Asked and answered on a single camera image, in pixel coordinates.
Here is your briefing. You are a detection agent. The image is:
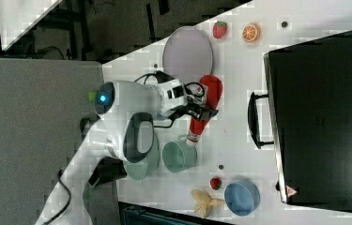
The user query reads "black cylinder near strainer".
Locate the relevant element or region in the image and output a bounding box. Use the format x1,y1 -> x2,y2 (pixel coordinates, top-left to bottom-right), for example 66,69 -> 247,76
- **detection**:
88,157 -> 127,187

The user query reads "black toaster oven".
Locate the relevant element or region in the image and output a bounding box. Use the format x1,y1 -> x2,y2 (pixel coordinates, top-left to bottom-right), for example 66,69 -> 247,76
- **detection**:
263,30 -> 352,213

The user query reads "green oval strainer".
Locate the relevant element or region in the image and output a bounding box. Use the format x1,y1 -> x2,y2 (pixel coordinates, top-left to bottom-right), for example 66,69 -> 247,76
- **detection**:
124,135 -> 160,180

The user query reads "green round toy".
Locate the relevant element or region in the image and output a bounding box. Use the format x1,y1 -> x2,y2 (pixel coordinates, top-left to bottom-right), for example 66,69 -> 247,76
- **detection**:
87,92 -> 97,102

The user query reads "large red strawberry toy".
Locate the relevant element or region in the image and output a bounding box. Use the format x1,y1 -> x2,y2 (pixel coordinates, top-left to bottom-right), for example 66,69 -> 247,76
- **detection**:
212,22 -> 228,38

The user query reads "green metal cup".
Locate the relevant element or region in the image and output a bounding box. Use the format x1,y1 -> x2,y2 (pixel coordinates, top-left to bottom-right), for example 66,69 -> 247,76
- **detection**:
162,135 -> 197,173

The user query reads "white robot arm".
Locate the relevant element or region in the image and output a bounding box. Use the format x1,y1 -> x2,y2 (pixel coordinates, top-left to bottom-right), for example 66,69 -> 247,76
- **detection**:
34,78 -> 218,225

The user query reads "red ketchup bottle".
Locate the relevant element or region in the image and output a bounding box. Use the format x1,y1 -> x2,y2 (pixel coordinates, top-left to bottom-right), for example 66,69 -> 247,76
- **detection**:
186,75 -> 222,146

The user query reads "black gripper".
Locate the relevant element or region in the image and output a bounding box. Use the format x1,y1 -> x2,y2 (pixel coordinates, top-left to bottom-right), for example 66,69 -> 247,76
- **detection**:
184,82 -> 219,121

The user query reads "blue bowl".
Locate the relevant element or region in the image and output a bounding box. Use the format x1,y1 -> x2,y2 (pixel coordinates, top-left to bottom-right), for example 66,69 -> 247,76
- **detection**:
224,179 -> 260,217

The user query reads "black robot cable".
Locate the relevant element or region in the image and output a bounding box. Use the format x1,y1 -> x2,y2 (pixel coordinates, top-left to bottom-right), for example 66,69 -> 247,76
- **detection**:
41,70 -> 184,225

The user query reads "orange slice toy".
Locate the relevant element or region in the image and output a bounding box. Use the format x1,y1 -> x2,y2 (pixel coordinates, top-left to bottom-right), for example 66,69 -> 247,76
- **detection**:
242,22 -> 261,42

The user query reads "small red strawberry toy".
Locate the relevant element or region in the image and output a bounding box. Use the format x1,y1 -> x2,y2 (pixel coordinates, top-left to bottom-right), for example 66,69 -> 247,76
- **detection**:
209,177 -> 222,190

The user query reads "grey round plate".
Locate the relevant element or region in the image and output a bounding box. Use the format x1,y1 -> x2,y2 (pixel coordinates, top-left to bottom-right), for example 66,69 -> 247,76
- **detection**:
162,26 -> 213,83

